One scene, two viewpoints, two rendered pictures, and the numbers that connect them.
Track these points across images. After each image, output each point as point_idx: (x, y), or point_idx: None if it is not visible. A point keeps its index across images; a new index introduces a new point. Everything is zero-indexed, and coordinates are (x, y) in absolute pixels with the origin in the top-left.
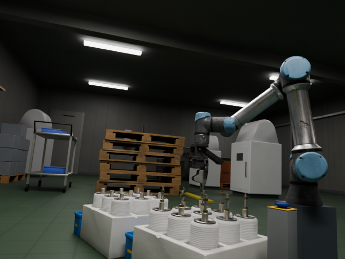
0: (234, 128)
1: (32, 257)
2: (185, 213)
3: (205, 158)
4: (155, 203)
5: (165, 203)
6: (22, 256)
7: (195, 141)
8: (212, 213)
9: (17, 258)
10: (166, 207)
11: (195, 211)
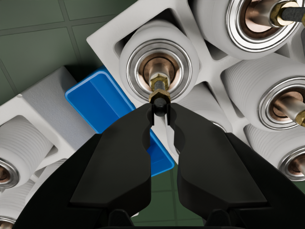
0: None
1: (139, 218)
2: (292, 154)
3: None
4: (33, 171)
5: (22, 150)
6: (138, 223)
7: None
8: (263, 56)
9: (144, 225)
10: (22, 136)
11: (278, 124)
